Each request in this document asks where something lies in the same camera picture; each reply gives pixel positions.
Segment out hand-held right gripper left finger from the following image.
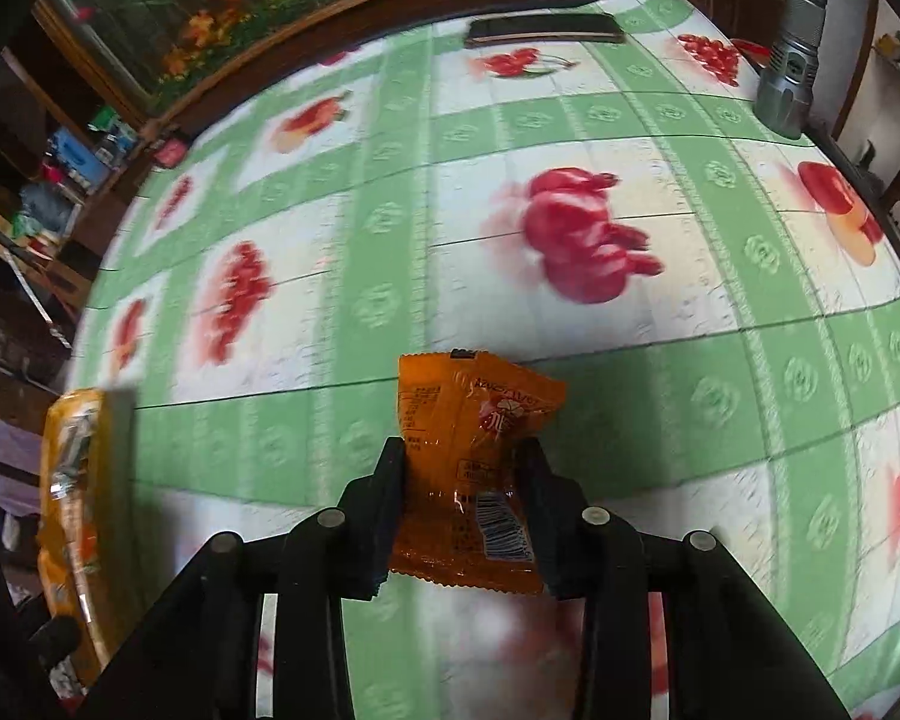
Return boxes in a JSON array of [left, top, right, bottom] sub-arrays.
[[79, 435, 407, 720]]

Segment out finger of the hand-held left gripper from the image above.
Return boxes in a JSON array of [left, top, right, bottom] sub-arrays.
[[26, 611, 81, 672]]

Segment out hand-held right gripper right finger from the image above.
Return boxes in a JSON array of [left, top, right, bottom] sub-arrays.
[[523, 438, 850, 720]]

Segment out orange snack packet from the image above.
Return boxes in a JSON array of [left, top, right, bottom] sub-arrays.
[[386, 349, 569, 595]]

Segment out cardboard box with yellow tape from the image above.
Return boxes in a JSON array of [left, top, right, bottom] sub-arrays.
[[36, 388, 133, 680]]

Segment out green fruit print tablecloth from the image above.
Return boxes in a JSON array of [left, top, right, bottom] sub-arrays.
[[67, 0, 900, 720]]

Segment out grey blue bag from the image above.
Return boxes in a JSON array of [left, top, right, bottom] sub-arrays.
[[18, 180, 77, 235]]

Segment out black phone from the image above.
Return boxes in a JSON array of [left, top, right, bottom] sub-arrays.
[[465, 12, 628, 50]]

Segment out fish tank with plastic plants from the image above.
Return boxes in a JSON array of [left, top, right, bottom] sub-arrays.
[[34, 0, 650, 117]]

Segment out grey flashlight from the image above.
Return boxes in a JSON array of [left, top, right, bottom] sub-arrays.
[[754, 0, 830, 139]]

